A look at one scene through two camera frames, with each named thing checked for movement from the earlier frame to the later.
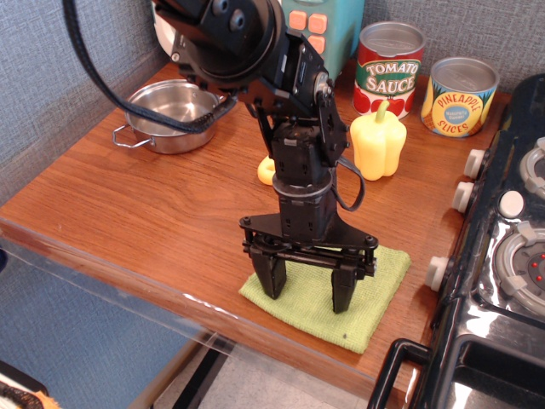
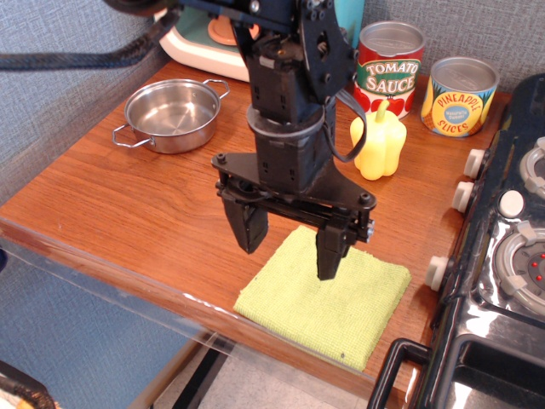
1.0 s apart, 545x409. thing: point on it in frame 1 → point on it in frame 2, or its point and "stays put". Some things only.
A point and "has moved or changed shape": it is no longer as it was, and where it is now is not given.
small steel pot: x=178 y=100 stays put
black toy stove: x=487 y=342 stays put
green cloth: x=307 y=300 has moved or changed shape
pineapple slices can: x=459 y=96 stays put
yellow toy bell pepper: x=377 y=137 stays put
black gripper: x=308 y=228 → x=295 y=168
